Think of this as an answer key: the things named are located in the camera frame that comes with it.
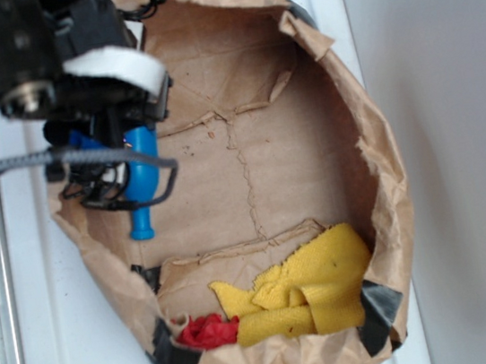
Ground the white plastic tray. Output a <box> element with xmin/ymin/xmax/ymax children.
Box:
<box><xmin>0</xmin><ymin>0</ymin><xmax>434</xmax><ymax>364</ymax></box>

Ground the grey braided cable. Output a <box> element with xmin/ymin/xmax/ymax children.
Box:
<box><xmin>0</xmin><ymin>130</ymin><xmax>184</xmax><ymax>228</ymax></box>

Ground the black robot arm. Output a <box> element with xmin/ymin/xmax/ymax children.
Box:
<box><xmin>0</xmin><ymin>0</ymin><xmax>178</xmax><ymax>212</ymax></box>

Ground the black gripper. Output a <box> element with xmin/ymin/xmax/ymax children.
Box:
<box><xmin>44</xmin><ymin>0</ymin><xmax>178</xmax><ymax>205</ymax></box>

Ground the blue plastic bottle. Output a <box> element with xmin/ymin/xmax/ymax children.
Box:
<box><xmin>63</xmin><ymin>126</ymin><xmax>160</xmax><ymax>241</ymax></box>

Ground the brown paper bag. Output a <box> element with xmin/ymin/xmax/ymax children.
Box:
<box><xmin>48</xmin><ymin>0</ymin><xmax>414</xmax><ymax>364</ymax></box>

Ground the red crumpled object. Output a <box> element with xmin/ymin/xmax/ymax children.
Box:
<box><xmin>177</xmin><ymin>314</ymin><xmax>240</xmax><ymax>351</ymax></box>

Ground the yellow cloth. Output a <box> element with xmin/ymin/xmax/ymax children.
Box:
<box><xmin>209</xmin><ymin>223</ymin><xmax>371</xmax><ymax>347</ymax></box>

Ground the white flat ribbon cable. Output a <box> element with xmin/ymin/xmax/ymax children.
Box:
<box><xmin>60</xmin><ymin>38</ymin><xmax>171</xmax><ymax>111</ymax></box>

